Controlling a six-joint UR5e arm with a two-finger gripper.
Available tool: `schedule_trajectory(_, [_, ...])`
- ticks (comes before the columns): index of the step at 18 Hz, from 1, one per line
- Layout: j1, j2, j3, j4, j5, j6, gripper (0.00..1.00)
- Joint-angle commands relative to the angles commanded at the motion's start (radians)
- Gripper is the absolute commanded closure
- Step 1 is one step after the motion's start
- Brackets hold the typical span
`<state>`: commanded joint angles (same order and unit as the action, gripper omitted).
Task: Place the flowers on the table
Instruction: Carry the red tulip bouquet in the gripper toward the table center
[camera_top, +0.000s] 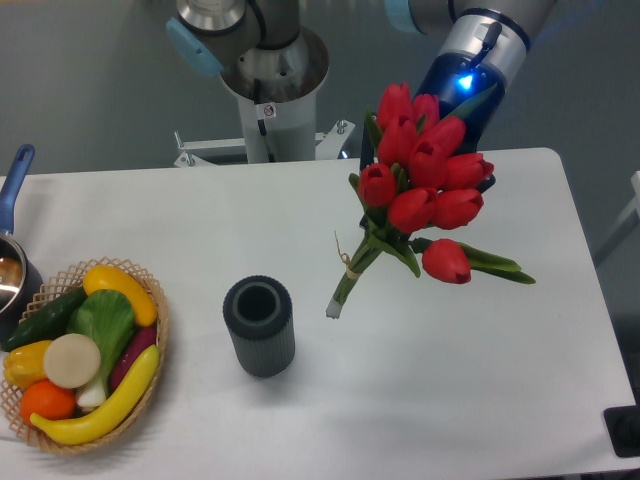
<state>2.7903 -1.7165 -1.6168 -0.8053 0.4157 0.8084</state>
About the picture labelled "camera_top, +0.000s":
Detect red tulip bouquet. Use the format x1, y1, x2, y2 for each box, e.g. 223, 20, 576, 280
325, 83, 535, 319

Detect purple sweet potato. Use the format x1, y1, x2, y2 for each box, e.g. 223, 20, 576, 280
109, 326, 156, 392

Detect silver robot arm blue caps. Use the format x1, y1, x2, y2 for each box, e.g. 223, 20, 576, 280
166, 1, 553, 163

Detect grey ribbed vase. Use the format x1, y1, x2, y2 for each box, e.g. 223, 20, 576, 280
223, 275, 296, 378

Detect black box at table edge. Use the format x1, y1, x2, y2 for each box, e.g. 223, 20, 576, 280
603, 405, 639, 458

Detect dark green cucumber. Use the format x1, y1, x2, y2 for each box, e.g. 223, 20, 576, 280
1, 288, 87, 352

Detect yellow squash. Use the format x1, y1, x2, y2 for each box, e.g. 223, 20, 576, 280
82, 265, 157, 327

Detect yellow banana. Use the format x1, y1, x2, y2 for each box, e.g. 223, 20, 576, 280
30, 345, 160, 446

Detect blue handled steel pot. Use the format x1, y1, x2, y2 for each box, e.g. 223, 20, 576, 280
1, 144, 42, 342

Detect beige round disc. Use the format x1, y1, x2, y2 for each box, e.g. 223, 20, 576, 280
43, 333, 101, 389

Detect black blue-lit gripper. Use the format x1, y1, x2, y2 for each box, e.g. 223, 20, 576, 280
359, 53, 506, 195

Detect orange fruit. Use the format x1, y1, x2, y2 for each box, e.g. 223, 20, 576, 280
20, 380, 76, 424

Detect white frame at right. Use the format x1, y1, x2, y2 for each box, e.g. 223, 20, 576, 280
592, 171, 639, 268

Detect yellow bell pepper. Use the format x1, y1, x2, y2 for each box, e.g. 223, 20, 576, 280
3, 340, 53, 389

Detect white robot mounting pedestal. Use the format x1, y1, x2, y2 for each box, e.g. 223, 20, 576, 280
174, 92, 356, 168

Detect woven wicker basket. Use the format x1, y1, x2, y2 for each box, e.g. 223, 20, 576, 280
1, 257, 169, 455

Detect green leafy bok choy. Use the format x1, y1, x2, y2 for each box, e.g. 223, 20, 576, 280
66, 290, 135, 413

